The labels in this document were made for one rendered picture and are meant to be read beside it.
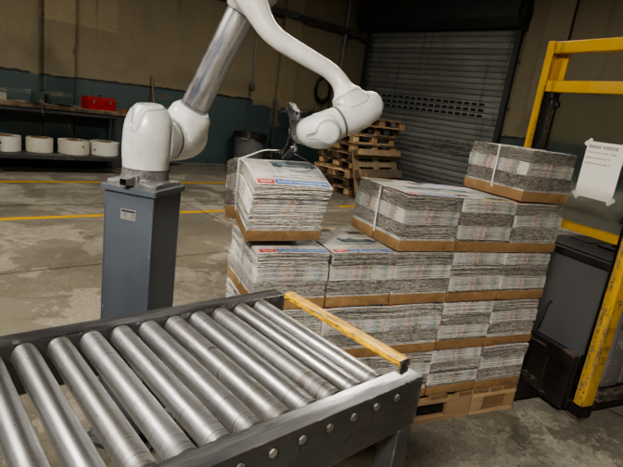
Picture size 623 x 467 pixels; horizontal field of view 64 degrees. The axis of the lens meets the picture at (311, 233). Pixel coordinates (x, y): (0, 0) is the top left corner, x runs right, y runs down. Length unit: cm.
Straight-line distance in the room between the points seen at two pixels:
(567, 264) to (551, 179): 74
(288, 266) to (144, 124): 68
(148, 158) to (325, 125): 61
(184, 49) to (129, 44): 90
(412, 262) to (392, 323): 27
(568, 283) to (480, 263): 85
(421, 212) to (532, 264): 72
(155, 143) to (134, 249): 37
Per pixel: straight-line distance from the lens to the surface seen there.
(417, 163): 999
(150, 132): 173
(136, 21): 853
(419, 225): 201
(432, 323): 223
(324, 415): 96
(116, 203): 180
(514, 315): 256
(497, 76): 929
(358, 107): 159
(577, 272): 301
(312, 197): 173
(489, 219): 224
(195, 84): 188
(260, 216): 171
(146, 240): 176
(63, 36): 808
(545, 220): 248
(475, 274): 230
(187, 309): 131
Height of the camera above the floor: 134
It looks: 14 degrees down
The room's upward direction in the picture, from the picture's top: 8 degrees clockwise
